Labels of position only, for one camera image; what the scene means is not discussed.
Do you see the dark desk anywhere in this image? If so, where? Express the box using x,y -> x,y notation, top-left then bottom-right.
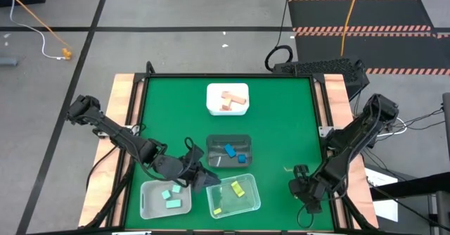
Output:
371,172 -> 450,235

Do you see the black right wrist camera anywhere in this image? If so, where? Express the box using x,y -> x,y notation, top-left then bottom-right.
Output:
293,163 -> 311,179

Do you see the white plastic bin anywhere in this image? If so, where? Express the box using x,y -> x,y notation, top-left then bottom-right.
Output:
206,82 -> 250,117

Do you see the dark grey transparent bin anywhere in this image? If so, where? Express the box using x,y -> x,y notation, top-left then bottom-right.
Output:
205,134 -> 253,168

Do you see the clear plastic bin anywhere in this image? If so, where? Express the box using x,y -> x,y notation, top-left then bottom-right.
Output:
205,173 -> 262,220

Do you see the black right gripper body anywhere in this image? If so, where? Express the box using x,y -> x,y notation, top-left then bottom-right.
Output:
301,174 -> 330,203

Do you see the white box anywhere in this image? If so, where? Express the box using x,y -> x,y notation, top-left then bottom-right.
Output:
364,165 -> 400,223

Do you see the yellow hanging cable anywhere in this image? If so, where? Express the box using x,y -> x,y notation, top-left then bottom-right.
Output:
340,0 -> 363,57

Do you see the frosted plastic bin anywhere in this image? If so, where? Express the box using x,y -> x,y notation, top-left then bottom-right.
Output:
139,179 -> 193,221

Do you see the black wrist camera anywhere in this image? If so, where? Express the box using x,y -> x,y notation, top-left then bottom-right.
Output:
188,145 -> 205,165
293,163 -> 311,179

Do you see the black hanging cable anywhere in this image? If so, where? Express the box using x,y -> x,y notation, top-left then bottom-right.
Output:
264,0 -> 295,72

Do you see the yellow extension cable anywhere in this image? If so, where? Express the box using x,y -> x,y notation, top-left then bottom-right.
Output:
0,0 -> 74,61

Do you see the white floor cable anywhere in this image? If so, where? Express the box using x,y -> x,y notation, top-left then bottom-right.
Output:
8,0 -> 66,60

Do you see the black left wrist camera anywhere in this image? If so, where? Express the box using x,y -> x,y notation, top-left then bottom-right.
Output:
188,145 -> 205,165

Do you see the black aluminium table frame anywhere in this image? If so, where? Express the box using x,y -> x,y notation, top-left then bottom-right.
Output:
84,61 -> 377,235

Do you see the black orange-striped floor mat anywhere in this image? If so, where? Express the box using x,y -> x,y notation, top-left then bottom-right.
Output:
288,0 -> 437,32
294,32 -> 450,76

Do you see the green table mat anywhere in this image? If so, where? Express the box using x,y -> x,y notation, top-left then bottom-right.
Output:
124,76 -> 335,231

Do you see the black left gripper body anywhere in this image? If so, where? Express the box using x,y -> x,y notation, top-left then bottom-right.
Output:
154,153 -> 207,187

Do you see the black perforated computer case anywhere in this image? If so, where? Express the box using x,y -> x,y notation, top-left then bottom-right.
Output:
272,58 -> 371,95

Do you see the grey pole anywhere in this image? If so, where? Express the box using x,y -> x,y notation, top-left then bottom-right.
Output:
442,92 -> 450,151

